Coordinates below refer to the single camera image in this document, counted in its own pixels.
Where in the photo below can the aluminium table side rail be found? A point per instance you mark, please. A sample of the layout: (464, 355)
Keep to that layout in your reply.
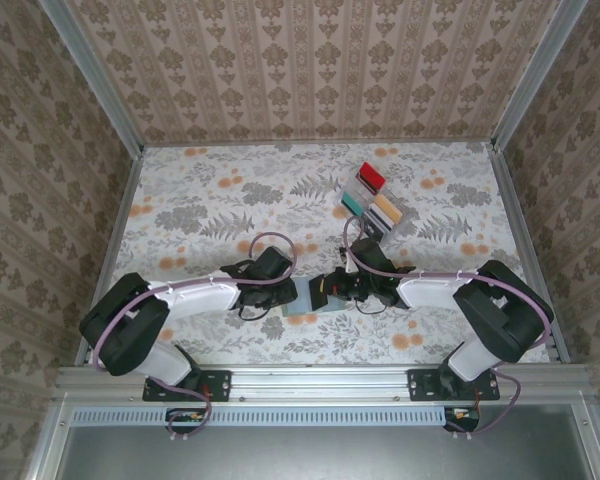
(526, 240)
(116, 240)

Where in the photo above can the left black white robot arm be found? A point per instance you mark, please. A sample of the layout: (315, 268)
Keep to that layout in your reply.
(125, 325)

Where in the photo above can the red card stack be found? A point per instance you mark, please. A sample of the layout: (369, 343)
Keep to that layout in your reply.
(371, 176)

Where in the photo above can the aluminium frame post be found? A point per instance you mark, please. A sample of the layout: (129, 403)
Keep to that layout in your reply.
(95, 75)
(530, 70)

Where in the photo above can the aluminium mounting rail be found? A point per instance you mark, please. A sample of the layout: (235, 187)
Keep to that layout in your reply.
(320, 382)

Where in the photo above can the grey metal panel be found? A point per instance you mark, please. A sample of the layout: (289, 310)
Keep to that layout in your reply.
(305, 455)

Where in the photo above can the tan card stack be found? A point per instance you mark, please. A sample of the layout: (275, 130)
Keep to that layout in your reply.
(387, 209)

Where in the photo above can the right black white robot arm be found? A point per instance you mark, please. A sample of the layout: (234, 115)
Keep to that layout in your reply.
(505, 315)

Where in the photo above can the floral patterned table cover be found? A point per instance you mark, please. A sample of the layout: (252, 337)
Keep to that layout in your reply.
(220, 190)

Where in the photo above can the black connector board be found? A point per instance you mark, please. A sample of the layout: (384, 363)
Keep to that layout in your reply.
(462, 419)
(187, 420)

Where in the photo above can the clear acrylic card organizer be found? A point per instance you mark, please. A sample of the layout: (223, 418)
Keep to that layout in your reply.
(375, 192)

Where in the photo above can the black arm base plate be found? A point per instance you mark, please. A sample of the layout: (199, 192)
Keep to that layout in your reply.
(420, 385)
(220, 385)

